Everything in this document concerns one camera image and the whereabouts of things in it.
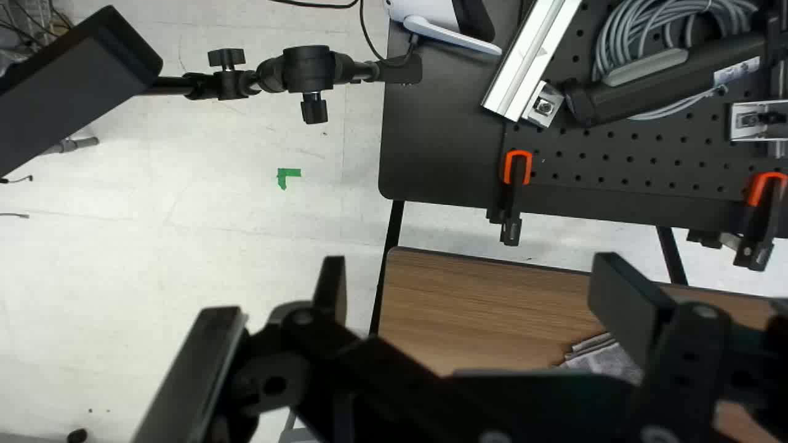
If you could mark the small silver corner bracket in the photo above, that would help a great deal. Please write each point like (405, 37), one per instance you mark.
(543, 106)

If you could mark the grey foam pad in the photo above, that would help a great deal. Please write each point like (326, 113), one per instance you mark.
(643, 67)

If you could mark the black perforated breadboard table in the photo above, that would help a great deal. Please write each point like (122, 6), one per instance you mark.
(445, 139)

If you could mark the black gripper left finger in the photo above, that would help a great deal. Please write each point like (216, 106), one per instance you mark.
(331, 286)

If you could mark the silver mounting bracket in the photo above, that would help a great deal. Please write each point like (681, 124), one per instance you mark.
(760, 122)

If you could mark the green tape floor marker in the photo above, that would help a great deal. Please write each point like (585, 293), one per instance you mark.
(286, 174)

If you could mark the grey towel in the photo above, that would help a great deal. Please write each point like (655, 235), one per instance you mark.
(595, 354)

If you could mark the orange black bar clamp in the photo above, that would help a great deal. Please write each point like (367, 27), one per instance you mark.
(516, 162)
(763, 211)

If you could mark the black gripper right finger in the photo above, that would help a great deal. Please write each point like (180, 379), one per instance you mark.
(629, 304)

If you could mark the white curved plastic part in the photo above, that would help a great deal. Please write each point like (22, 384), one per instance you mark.
(435, 27)

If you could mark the aluminium extrusion rail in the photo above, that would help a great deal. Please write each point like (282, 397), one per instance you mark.
(533, 56)

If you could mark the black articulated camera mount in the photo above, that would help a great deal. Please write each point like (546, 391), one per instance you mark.
(303, 69)

